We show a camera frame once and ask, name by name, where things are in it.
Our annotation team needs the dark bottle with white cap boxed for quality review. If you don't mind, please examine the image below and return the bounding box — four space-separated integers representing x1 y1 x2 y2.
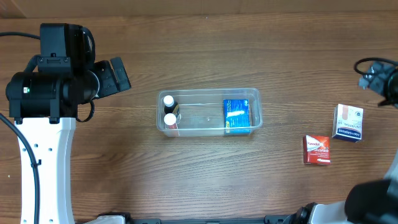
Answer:
163 95 180 117

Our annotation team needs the orange tube with white cap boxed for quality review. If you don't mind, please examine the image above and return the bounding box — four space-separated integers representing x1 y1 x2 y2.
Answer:
164 113 180 137

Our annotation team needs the blue lozenge box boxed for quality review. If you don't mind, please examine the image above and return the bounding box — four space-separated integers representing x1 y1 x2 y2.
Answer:
223 99 251 134

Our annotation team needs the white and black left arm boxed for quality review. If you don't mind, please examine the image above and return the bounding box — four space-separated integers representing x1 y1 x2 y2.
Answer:
4 55 131 223

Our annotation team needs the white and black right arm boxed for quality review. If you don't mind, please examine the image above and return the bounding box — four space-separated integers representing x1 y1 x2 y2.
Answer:
283 57 397 224

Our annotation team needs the clear plastic container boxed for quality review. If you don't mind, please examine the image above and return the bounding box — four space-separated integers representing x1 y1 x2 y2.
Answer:
157 88 263 137

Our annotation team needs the white and blue plaster box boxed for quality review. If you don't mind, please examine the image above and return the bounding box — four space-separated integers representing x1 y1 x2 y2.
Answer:
331 104 364 142

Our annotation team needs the red Panadol box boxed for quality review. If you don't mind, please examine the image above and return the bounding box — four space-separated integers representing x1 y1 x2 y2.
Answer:
303 135 331 165

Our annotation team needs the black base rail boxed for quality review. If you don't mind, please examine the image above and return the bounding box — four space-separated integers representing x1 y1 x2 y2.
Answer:
74 212 299 224

